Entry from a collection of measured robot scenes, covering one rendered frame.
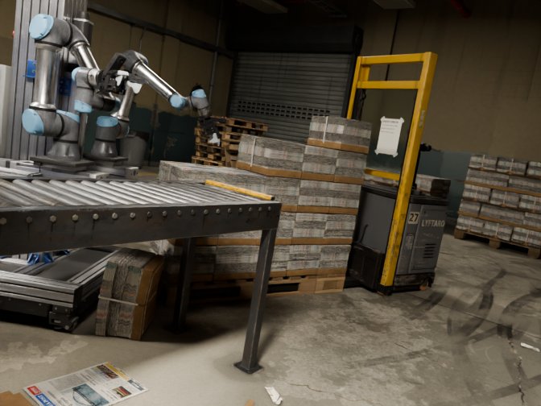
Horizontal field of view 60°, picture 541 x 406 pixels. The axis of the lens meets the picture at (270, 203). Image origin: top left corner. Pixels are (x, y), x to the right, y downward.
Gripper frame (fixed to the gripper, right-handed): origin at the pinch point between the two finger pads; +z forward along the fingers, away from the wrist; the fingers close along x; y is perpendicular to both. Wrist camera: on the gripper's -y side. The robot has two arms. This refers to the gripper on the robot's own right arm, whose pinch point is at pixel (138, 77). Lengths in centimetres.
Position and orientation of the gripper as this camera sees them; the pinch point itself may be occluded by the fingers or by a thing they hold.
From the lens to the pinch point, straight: 205.0
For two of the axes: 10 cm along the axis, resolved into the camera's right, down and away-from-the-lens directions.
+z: 8.6, 2.0, -4.6
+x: -4.5, -0.8, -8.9
